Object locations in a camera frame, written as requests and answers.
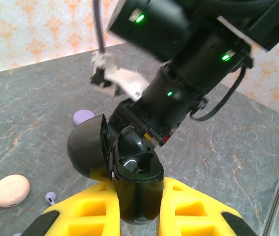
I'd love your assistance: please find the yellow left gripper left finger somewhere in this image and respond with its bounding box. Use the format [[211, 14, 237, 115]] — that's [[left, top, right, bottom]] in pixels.
[[18, 181, 123, 236]]

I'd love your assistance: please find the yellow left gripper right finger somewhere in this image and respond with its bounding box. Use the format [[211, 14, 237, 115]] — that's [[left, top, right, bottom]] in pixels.
[[157, 177, 258, 236]]

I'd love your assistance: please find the black earbud charging case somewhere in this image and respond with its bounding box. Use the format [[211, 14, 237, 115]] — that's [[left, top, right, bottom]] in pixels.
[[66, 114, 165, 224]]

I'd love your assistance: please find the pink earbud charging case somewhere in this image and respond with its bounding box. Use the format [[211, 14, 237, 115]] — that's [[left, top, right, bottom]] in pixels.
[[0, 174, 31, 208]]

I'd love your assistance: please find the purple earbud charging case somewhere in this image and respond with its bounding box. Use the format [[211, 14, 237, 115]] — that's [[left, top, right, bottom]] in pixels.
[[72, 109, 96, 126]]

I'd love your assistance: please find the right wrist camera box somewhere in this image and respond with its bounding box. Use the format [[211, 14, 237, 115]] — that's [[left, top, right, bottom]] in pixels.
[[89, 52, 148, 102]]

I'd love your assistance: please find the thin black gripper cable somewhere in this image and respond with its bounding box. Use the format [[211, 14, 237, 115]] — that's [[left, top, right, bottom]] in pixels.
[[190, 65, 248, 121]]

